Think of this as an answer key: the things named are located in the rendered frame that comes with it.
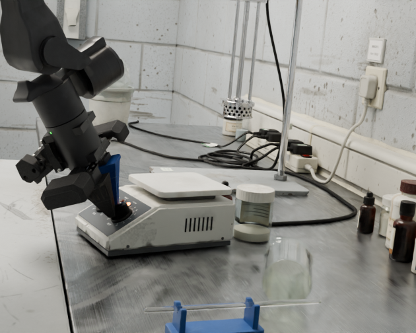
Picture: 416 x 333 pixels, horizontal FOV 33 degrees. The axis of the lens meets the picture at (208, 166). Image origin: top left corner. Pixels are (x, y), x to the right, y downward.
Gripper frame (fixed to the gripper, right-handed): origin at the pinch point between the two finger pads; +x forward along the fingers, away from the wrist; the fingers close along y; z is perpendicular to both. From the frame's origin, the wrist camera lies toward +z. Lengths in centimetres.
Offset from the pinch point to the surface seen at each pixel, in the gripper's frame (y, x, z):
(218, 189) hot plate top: -7.5, 7.3, -12.9
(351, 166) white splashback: -57, 36, -23
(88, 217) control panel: -1.6, 4.0, 5.0
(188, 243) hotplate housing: -2.0, 11.8, -7.6
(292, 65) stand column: -61, 11, -17
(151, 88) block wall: -227, 64, 90
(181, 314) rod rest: 25.3, 2.4, -17.5
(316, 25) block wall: -101, 17, -17
